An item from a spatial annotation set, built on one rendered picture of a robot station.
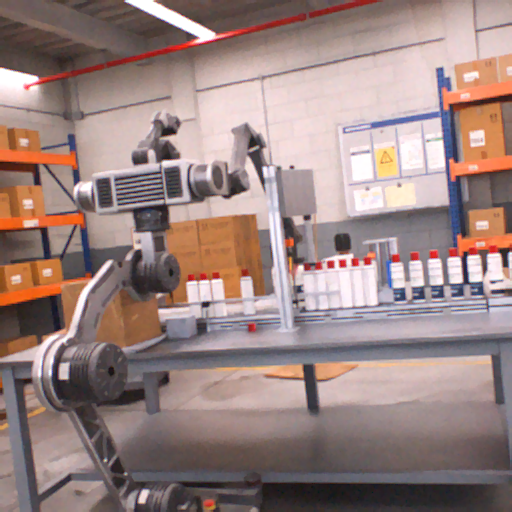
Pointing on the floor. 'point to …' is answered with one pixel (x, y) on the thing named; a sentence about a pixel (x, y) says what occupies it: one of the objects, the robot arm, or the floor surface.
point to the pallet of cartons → (215, 253)
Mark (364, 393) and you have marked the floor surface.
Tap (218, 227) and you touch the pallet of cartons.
